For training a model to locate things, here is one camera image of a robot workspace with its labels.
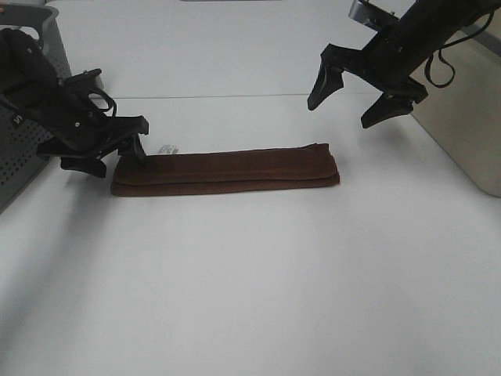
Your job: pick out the grey perforated plastic basket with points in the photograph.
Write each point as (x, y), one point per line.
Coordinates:
(19, 137)

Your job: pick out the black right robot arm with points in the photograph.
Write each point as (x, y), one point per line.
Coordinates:
(430, 24)

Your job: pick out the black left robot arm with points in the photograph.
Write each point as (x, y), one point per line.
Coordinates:
(21, 61)

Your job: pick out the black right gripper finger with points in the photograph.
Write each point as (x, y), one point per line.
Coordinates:
(328, 81)
(384, 108)

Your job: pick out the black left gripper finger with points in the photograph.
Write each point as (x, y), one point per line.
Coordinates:
(88, 165)
(131, 149)

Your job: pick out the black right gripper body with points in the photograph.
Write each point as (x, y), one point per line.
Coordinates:
(386, 62)

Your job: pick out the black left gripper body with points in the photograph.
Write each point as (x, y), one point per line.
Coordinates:
(81, 117)

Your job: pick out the beige plastic bin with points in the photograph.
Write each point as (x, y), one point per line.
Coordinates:
(462, 111)

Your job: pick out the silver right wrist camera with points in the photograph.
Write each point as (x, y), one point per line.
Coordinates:
(371, 15)

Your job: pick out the brown towel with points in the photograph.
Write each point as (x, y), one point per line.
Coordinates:
(310, 166)

